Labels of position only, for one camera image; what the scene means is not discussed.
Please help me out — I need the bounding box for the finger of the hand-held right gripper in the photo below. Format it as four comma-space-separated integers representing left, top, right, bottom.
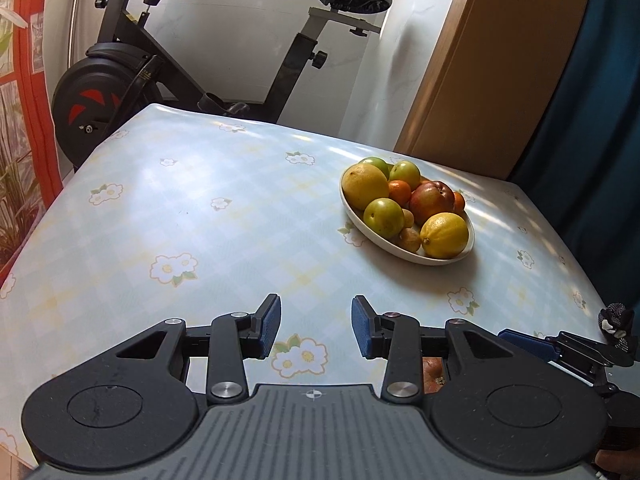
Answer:
499, 329, 633, 397

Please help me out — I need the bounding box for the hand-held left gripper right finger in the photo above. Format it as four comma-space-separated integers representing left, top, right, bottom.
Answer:
351, 295, 521, 403

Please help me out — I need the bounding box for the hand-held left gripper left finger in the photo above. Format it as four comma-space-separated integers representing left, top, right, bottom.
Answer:
116, 293, 282, 403

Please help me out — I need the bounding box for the dark red apple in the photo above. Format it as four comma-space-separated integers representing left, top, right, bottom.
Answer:
422, 357, 448, 393

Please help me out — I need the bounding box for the cream oval plate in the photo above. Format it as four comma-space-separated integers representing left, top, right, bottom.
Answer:
340, 160, 475, 266

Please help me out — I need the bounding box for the brown kiwi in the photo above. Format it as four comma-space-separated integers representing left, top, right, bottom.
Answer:
397, 227, 423, 254

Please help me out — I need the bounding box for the yellow lemon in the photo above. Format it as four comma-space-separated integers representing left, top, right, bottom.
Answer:
419, 212, 471, 259

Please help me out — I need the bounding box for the small mandarin orange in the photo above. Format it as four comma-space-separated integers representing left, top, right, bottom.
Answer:
388, 180, 413, 206

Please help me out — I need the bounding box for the large yellow citrus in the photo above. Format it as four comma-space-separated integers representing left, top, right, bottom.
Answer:
342, 162, 391, 211

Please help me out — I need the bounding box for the red yellow apple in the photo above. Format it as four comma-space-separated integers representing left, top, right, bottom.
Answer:
409, 180, 456, 218

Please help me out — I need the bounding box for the black mesh object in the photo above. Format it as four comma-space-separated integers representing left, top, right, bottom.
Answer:
597, 302, 636, 351

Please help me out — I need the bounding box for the dark teal cloth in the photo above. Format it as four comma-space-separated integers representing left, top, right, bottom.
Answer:
510, 0, 640, 321

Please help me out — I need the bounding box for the wooden chair back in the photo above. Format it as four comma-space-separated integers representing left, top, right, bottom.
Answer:
395, 0, 598, 181

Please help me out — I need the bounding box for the black exercise bike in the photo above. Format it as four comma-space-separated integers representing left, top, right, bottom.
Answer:
50, 0, 393, 171

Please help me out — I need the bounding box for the red plant print curtain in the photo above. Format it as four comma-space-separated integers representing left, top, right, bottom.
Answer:
0, 0, 66, 271

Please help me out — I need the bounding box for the grey wall pipe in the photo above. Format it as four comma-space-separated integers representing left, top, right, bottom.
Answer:
67, 0, 93, 68

